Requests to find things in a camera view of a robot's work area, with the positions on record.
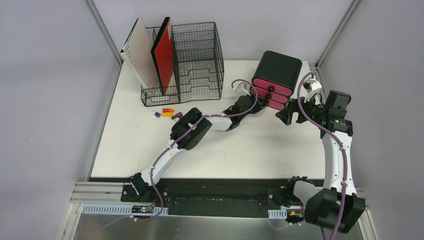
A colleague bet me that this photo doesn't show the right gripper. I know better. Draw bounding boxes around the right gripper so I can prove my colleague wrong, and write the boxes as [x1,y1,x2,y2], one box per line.
[275,91,328,126]

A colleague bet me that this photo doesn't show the black pink drawer unit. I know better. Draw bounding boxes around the black pink drawer unit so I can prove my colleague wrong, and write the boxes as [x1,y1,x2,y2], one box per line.
[252,50,303,110]

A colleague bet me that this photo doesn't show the red A4 folder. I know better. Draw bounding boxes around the red A4 folder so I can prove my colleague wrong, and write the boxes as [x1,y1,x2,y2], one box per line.
[151,16,174,95]

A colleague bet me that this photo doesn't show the white A4 folder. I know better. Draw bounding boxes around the white A4 folder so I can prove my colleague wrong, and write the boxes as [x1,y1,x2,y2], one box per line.
[120,18,159,89]

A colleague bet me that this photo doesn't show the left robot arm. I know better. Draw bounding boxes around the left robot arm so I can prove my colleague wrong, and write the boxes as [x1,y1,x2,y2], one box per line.
[130,93,271,203]

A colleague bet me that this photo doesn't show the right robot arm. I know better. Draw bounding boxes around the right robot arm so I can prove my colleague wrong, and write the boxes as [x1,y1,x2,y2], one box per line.
[273,90,366,239]

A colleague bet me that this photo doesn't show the orange red highlighter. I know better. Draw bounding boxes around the orange red highlighter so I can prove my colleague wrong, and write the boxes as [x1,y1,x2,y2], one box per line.
[162,108,175,113]

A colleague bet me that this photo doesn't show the yellow highlighter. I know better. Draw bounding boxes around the yellow highlighter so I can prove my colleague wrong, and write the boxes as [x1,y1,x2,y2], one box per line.
[161,112,174,117]

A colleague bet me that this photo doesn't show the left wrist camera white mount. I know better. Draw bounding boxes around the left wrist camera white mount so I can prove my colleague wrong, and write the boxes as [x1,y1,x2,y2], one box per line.
[232,81,251,94]

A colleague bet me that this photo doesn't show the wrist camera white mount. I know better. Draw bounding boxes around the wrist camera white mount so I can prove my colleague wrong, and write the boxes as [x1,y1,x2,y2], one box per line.
[232,81,251,94]
[303,78,323,102]

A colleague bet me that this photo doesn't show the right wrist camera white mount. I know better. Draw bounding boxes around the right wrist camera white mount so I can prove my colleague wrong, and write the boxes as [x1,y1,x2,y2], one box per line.
[303,78,323,102]

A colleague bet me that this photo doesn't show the black wire mesh desk organizer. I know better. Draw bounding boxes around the black wire mesh desk organizer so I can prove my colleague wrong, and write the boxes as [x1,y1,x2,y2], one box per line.
[140,21,225,107]

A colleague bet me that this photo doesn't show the black mounting base plate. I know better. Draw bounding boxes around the black mounting base plate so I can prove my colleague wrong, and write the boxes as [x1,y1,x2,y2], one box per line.
[120,178,324,220]

